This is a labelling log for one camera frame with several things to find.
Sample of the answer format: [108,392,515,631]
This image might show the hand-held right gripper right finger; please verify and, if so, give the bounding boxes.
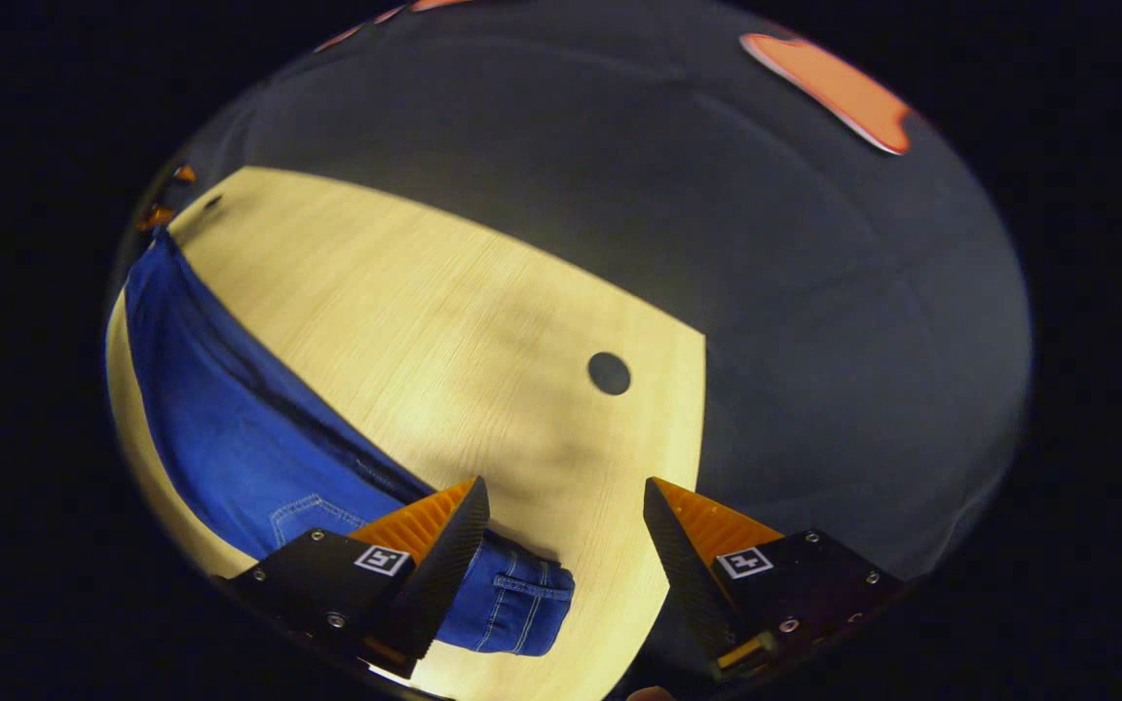
[643,477,908,683]

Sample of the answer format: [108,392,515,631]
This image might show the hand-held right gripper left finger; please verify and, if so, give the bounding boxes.
[215,475,492,681]

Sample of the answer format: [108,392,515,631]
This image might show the blue jeans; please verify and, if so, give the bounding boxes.
[123,226,577,658]

